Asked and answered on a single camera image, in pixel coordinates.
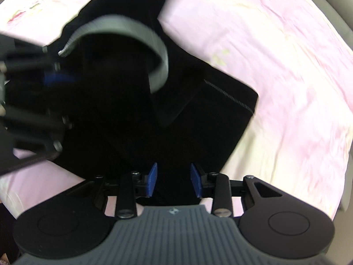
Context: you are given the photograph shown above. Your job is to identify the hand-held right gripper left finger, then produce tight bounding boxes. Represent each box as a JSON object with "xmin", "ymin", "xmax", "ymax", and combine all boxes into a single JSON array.
[{"xmin": 63, "ymin": 162, "xmax": 159, "ymax": 219}]

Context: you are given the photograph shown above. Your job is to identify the pink floral blanket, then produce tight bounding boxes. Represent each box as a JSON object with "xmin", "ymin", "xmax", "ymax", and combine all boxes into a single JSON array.
[{"xmin": 0, "ymin": 0, "xmax": 352, "ymax": 221}]

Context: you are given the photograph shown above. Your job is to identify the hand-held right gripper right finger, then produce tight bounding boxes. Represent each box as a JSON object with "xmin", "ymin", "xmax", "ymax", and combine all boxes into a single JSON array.
[{"xmin": 190, "ymin": 163, "xmax": 285, "ymax": 218}]

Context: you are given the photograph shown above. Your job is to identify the black pants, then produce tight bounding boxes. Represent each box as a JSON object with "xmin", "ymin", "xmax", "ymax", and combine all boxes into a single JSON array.
[{"xmin": 43, "ymin": 0, "xmax": 260, "ymax": 208}]

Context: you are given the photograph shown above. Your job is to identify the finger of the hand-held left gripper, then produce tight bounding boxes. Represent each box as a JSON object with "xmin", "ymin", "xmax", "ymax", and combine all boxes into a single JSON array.
[
  {"xmin": 0, "ymin": 103, "xmax": 73, "ymax": 176},
  {"xmin": 0, "ymin": 33, "xmax": 79, "ymax": 87}
]

